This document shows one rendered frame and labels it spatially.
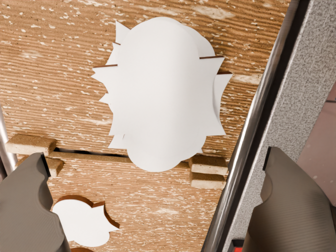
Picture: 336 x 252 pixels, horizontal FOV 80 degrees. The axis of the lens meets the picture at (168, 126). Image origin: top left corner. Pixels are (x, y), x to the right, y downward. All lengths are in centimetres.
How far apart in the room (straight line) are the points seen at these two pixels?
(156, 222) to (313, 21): 42
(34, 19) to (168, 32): 17
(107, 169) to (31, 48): 20
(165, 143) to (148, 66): 8
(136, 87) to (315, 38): 26
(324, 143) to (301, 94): 152
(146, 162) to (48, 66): 17
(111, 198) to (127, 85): 26
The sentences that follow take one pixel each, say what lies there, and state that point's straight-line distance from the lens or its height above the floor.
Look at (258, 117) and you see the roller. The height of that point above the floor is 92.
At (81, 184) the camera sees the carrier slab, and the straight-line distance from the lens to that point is 40.
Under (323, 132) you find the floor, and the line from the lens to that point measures 183.
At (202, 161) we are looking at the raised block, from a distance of 33.
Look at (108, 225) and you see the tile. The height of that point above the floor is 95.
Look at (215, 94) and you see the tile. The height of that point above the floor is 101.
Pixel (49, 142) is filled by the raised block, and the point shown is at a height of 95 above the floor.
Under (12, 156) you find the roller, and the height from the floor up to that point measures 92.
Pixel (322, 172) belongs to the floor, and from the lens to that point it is 208.
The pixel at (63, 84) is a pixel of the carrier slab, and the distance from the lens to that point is 31.
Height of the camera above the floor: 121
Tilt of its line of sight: 62 degrees down
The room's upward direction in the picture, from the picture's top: 175 degrees clockwise
